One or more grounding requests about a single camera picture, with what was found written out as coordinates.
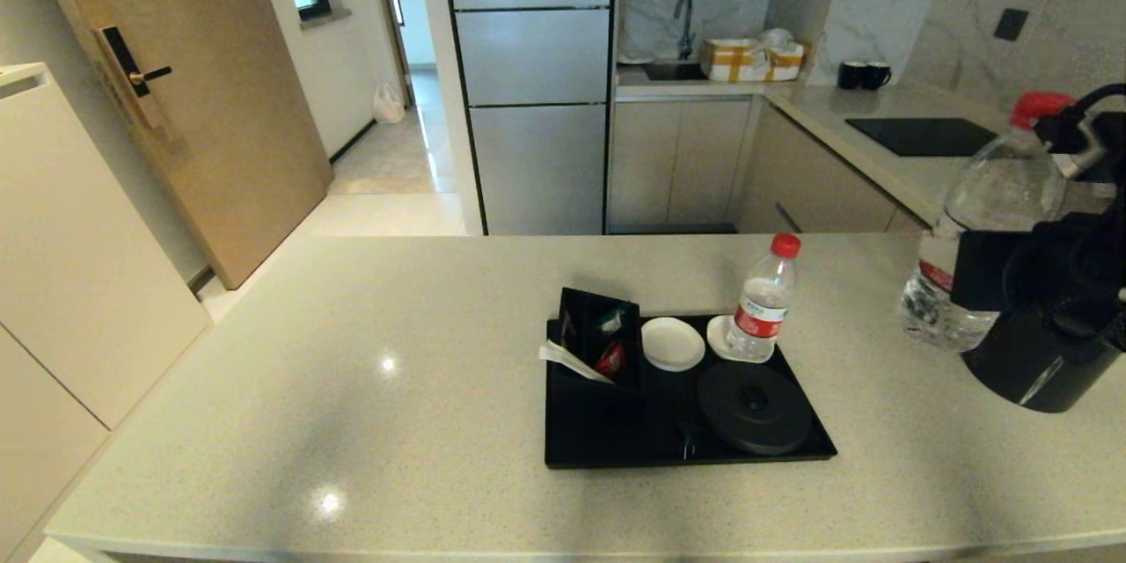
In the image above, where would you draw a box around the clear water bottle red cap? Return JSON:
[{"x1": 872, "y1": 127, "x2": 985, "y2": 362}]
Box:
[
  {"x1": 726, "y1": 233, "x2": 802, "y2": 362},
  {"x1": 900, "y1": 91, "x2": 1076, "y2": 355}
]

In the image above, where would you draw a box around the black electric kettle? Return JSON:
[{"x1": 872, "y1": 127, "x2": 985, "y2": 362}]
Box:
[{"x1": 961, "y1": 308, "x2": 1126, "y2": 413}]

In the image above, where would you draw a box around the round black kettle base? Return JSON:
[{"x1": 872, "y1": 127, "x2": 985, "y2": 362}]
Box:
[{"x1": 698, "y1": 361, "x2": 815, "y2": 457}]

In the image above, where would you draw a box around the black induction cooktop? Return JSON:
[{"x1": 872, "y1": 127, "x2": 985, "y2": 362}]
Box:
[{"x1": 844, "y1": 118, "x2": 1000, "y2": 158}]

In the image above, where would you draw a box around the white round coaster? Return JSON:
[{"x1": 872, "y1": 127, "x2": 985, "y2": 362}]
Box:
[
  {"x1": 641, "y1": 318, "x2": 706, "y2": 372},
  {"x1": 706, "y1": 314, "x2": 777, "y2": 364}
]

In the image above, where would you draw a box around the beige kitchen base cabinet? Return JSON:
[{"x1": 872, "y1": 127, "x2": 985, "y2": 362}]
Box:
[{"x1": 607, "y1": 97, "x2": 933, "y2": 236}]

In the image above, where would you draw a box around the cardboard box with yellow tape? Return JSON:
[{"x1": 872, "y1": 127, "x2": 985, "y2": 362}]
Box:
[{"x1": 701, "y1": 37, "x2": 806, "y2": 84}]

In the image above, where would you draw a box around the steel kitchen sink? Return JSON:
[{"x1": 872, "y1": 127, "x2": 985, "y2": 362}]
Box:
[{"x1": 642, "y1": 60, "x2": 709, "y2": 82}]

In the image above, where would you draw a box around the dark kitchen faucet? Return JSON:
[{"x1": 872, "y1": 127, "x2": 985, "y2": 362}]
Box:
[{"x1": 673, "y1": 0, "x2": 698, "y2": 61}]

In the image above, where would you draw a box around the black rectangular serving tray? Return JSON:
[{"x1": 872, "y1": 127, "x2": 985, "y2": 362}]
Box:
[{"x1": 544, "y1": 314, "x2": 838, "y2": 470}]

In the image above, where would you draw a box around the white paper stick sachet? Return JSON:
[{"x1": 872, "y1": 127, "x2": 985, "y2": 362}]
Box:
[{"x1": 538, "y1": 340, "x2": 617, "y2": 385}]

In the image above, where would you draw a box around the black condiment organizer box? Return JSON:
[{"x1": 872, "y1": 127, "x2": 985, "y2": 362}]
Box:
[{"x1": 550, "y1": 286, "x2": 649, "y2": 421}]

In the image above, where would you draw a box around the silver refrigerator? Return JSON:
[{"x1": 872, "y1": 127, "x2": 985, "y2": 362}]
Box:
[{"x1": 440, "y1": 0, "x2": 617, "y2": 237}]

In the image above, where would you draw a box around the white plastic bag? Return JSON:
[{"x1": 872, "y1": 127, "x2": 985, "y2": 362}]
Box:
[{"x1": 371, "y1": 84, "x2": 407, "y2": 125}]

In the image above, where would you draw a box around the light wooden door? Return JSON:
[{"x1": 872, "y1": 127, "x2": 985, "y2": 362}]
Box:
[{"x1": 24, "y1": 0, "x2": 335, "y2": 291}]

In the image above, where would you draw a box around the black electronic door lock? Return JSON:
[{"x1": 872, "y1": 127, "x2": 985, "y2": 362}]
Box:
[{"x1": 94, "y1": 25, "x2": 174, "y2": 131}]

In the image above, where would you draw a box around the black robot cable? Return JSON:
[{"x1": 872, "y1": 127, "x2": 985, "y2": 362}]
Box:
[{"x1": 1038, "y1": 84, "x2": 1126, "y2": 142}]

